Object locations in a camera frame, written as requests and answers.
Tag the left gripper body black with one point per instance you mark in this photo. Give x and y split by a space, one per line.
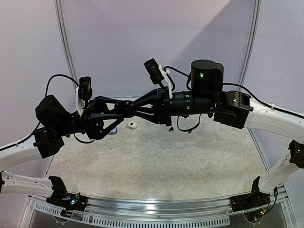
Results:
91 106

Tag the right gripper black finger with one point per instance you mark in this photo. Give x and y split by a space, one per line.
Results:
149 98
148 114

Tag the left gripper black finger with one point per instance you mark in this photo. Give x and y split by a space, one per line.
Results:
107 101
101 124

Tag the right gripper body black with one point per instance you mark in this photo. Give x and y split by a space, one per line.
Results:
165 107

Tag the white earbud charging case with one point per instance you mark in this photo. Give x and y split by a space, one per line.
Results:
132 125

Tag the blue-grey earbud charging case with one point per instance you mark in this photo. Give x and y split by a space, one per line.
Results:
113 131

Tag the black earbud charging case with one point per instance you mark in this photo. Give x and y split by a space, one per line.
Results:
124 108

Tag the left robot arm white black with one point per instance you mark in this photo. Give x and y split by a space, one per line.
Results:
44 142

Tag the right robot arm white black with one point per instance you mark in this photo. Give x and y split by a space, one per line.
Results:
205 95

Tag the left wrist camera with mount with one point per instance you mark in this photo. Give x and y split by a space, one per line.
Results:
83 93

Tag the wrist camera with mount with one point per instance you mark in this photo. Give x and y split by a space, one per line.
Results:
83 93
160 76

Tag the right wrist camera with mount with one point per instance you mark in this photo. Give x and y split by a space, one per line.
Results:
160 76

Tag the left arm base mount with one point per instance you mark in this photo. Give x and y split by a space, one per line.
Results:
62 198

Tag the aluminium front rail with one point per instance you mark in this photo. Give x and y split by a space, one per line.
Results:
151 213

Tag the left aluminium frame post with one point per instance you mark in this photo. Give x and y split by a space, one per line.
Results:
64 38

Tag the aluminium frame post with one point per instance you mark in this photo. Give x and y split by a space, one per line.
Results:
64 38
245 65

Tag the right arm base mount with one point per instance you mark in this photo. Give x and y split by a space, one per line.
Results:
255 198

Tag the right aluminium frame post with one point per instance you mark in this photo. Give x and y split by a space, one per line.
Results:
245 65

